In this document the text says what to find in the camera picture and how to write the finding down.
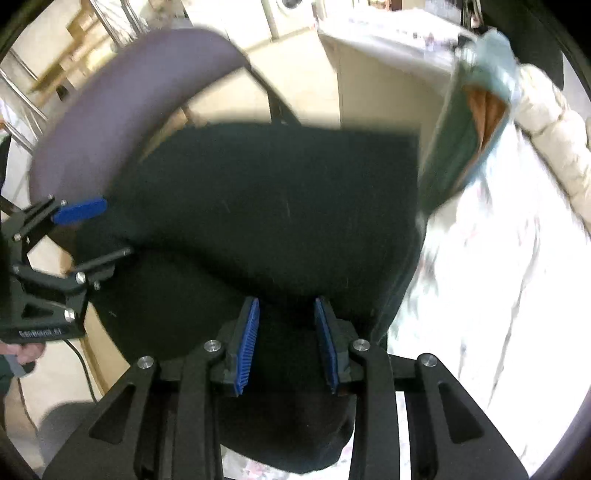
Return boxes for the black cable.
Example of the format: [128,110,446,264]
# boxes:
[65,339,100,403]

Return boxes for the white cabinet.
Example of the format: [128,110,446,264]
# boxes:
[318,16,462,139]

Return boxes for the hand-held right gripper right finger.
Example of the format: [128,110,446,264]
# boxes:
[314,295,529,480]

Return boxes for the black pants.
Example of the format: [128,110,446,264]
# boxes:
[76,122,428,474]

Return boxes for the upholstered office chair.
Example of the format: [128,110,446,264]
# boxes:
[28,28,303,204]

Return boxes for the metal rack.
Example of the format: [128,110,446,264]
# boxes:
[0,0,148,155]

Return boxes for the person's left hand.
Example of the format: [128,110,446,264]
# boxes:
[0,342,45,370]

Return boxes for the cream quilted duvet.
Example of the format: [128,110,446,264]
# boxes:
[512,65,591,227]

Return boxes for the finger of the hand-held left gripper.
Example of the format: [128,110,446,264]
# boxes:
[0,194,108,254]
[69,247,136,291]

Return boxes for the white washing machine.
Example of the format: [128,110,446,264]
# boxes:
[261,0,320,41]

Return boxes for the white floral bed sheet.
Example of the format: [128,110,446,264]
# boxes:
[226,124,591,480]

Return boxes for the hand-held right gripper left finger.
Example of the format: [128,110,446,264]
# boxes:
[41,295,262,480]

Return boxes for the brown strap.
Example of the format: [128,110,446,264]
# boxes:
[466,85,505,158]

